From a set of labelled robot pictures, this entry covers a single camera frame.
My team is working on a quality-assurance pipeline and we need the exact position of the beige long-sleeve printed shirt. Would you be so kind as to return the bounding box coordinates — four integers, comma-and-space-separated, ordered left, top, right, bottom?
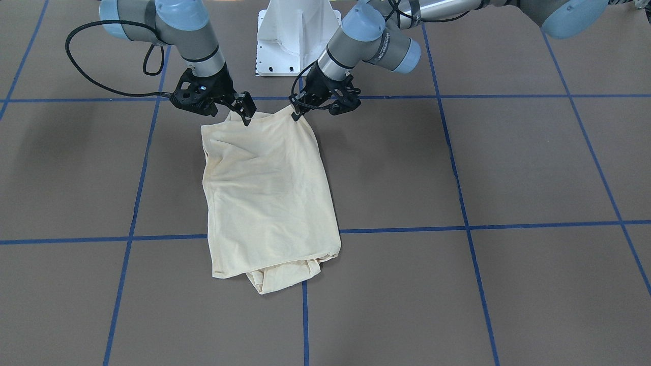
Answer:
201, 106, 341, 295

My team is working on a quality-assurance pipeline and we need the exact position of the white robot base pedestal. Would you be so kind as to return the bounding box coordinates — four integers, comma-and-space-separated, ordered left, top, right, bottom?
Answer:
255, 1, 342, 77

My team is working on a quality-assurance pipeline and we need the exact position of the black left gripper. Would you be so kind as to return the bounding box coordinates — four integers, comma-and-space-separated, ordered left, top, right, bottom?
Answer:
291, 64, 337, 122

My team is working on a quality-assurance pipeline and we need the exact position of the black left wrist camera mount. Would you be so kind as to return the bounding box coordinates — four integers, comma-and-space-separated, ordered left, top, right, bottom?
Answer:
328, 73, 361, 115

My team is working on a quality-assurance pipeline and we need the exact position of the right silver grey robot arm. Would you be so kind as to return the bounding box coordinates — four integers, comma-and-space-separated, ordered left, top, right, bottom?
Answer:
99, 1, 256, 126

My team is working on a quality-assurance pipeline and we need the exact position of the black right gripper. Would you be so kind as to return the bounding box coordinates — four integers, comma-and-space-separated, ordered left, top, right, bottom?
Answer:
199, 69, 257, 127

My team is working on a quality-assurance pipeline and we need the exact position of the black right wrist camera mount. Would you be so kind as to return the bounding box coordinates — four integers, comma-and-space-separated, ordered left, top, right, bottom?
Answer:
169, 68, 218, 117

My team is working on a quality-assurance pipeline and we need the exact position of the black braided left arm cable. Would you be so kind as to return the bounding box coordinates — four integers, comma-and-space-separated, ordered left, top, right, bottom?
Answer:
289, 0, 474, 110

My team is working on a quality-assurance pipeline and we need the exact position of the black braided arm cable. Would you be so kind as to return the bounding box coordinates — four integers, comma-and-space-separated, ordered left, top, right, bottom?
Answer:
289, 0, 474, 110
65, 19, 173, 98

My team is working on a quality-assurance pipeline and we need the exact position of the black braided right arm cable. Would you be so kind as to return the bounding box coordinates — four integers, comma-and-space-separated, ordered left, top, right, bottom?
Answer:
65, 19, 173, 98

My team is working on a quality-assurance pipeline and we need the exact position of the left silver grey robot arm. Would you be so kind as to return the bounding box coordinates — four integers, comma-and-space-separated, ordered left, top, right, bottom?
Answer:
289, 1, 609, 120

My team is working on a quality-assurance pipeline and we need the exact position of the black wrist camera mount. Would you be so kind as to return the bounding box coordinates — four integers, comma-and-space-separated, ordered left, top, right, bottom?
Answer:
169, 68, 218, 117
328, 73, 361, 115

